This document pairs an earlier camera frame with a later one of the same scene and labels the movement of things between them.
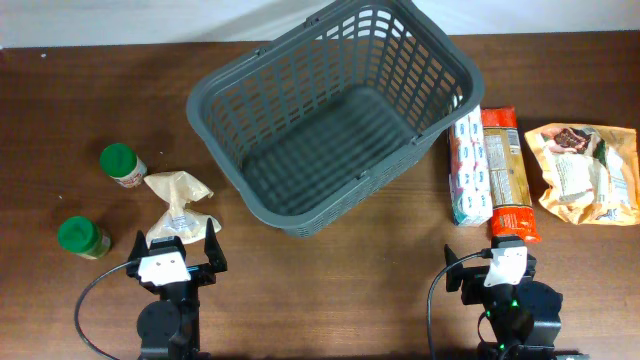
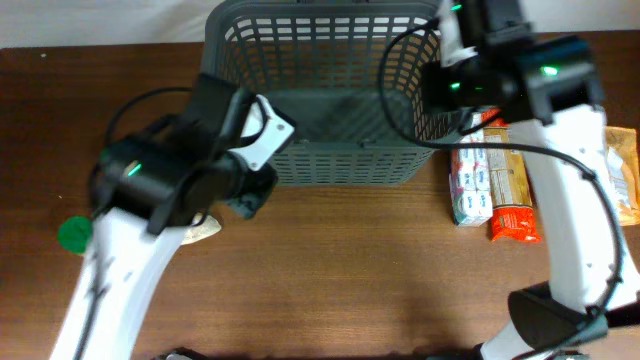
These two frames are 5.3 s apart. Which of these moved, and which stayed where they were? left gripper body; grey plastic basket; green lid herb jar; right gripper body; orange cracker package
Moved: right gripper body; grey plastic basket; left gripper body
Stayed: orange cracker package; green lid herb jar
